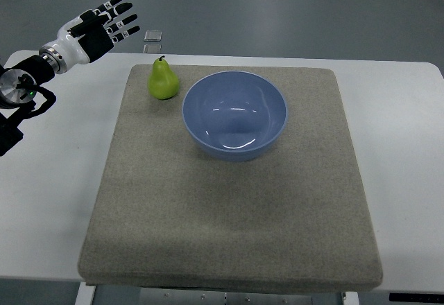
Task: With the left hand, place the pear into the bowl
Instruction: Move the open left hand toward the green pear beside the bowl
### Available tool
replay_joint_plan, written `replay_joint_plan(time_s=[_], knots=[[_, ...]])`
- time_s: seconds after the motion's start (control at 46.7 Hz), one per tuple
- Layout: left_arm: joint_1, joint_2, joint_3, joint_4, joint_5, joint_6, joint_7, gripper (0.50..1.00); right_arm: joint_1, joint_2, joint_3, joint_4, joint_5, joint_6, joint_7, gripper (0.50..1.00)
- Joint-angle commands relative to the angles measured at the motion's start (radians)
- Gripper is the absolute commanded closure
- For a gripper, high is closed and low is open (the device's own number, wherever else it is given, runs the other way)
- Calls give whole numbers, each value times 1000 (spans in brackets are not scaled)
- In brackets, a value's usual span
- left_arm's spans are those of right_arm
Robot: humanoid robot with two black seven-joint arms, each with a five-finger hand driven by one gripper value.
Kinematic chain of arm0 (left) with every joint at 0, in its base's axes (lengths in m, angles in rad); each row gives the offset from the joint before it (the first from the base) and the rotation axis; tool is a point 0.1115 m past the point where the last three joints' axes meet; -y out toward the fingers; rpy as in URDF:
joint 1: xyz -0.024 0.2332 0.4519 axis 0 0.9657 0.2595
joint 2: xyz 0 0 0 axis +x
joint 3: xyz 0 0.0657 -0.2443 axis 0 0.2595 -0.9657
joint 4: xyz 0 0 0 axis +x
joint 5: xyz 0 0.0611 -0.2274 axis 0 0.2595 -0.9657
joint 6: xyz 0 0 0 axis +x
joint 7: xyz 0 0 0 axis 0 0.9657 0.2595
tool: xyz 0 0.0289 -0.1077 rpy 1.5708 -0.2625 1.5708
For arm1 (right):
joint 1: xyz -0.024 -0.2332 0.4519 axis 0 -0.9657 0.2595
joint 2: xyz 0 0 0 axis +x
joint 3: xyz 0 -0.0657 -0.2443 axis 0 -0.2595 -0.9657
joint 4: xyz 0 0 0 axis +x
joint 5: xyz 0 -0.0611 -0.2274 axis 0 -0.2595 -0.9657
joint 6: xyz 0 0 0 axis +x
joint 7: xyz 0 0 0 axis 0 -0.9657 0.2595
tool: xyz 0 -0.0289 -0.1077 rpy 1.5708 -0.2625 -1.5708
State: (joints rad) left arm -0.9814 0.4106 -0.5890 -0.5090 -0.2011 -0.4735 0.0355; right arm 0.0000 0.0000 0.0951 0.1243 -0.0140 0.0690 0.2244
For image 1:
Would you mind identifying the blue bowl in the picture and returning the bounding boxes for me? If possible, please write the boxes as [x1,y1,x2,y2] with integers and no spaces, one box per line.
[182,71,289,162]

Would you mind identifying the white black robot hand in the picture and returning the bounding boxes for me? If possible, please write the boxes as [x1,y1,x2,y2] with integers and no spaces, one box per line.
[39,0,140,74]

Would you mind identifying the green pear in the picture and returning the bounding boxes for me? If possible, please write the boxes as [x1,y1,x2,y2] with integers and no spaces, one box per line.
[148,55,180,100]

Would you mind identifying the upper floor plate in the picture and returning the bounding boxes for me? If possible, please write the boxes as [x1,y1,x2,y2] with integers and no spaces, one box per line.
[144,30,162,42]

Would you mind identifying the lower floor plate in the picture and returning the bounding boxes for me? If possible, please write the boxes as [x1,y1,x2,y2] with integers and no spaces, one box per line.
[143,44,162,53]

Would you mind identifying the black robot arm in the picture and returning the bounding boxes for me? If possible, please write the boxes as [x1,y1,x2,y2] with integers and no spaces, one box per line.
[1,55,60,155]

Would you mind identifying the metal table frame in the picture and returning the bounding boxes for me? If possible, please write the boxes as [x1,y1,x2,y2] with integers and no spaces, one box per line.
[74,281,361,305]

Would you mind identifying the floor plate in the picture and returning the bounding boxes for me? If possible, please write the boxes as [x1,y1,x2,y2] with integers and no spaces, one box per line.
[143,44,162,53]
[144,30,162,42]

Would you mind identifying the grey felt mat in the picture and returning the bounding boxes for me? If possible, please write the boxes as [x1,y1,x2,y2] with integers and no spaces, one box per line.
[78,64,383,294]

